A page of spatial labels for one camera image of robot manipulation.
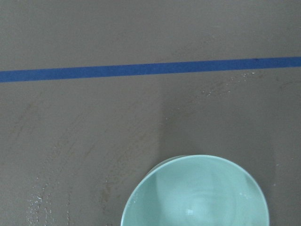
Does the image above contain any green ceramic bowl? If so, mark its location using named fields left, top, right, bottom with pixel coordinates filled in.
left=120, top=155, right=270, bottom=226

